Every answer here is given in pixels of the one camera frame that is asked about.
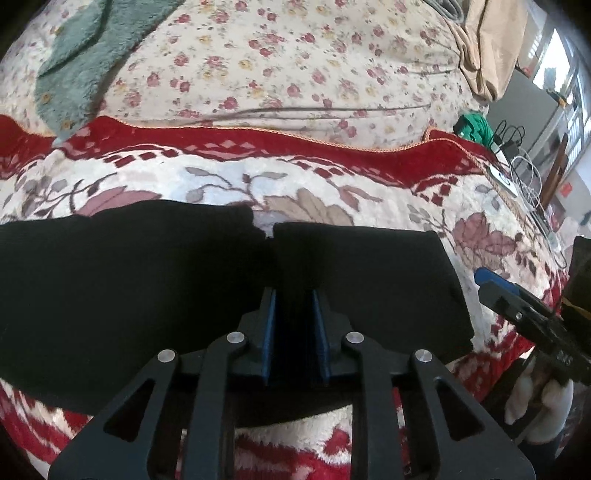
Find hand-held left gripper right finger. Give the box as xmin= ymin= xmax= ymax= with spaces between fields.
xmin=314 ymin=290 xmax=534 ymax=480

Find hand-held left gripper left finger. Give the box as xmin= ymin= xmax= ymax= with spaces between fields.
xmin=48 ymin=287 xmax=276 ymax=480

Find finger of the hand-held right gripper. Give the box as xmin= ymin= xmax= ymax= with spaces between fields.
xmin=475 ymin=268 xmax=552 ymax=330

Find black pants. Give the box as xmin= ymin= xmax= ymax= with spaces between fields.
xmin=0 ymin=200 xmax=475 ymax=428

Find person's right hand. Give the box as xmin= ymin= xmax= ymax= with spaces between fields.
xmin=505 ymin=357 xmax=575 ymax=441

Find red white floral fleece blanket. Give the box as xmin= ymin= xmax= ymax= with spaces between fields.
xmin=0 ymin=115 xmax=573 ymax=480

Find black charger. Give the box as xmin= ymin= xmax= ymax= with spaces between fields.
xmin=493 ymin=121 xmax=526 ymax=157

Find green cloth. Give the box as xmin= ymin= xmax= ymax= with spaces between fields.
xmin=455 ymin=113 xmax=497 ymax=148

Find window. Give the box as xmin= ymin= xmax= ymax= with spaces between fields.
xmin=531 ymin=18 xmax=587 ymax=109

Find beige cloth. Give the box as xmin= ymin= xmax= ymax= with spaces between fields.
xmin=450 ymin=0 xmax=529 ymax=100

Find cream floral quilt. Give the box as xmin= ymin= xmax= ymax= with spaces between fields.
xmin=0 ymin=0 xmax=490 ymax=148

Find grey cloth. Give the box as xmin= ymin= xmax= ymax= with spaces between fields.
xmin=425 ymin=0 xmax=468 ymax=21

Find teal fleece garment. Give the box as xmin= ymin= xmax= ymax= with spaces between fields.
xmin=34 ymin=0 xmax=181 ymax=139

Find white cables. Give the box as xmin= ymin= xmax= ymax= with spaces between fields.
xmin=489 ymin=154 xmax=568 ymax=268

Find brown wooden post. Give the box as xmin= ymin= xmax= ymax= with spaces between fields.
xmin=540 ymin=134 xmax=570 ymax=208

